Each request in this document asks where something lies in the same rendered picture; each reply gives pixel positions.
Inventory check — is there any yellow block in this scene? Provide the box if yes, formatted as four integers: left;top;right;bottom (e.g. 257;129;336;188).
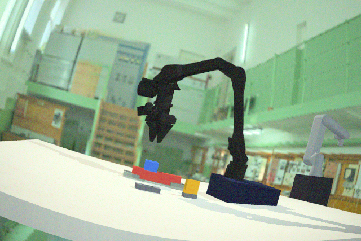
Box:
183;179;200;195

